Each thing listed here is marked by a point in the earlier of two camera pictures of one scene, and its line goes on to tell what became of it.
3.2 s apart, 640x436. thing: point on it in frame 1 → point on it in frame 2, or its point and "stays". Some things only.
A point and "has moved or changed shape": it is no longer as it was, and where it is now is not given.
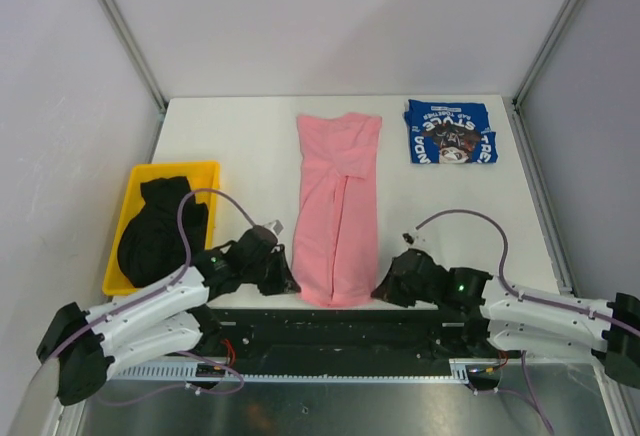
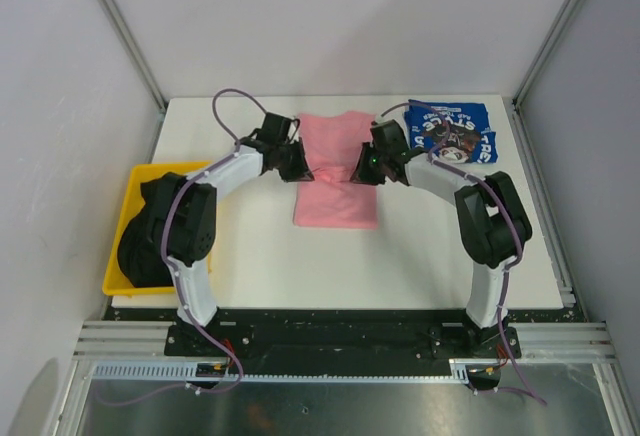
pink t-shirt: (335, 254) has moved or changed shape
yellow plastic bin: (200, 175) stays
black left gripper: (283, 282) → (300, 172)
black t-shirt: (152, 248) stays
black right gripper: (388, 291) → (363, 174)
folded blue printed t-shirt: (450, 133) stays
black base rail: (341, 340) stays
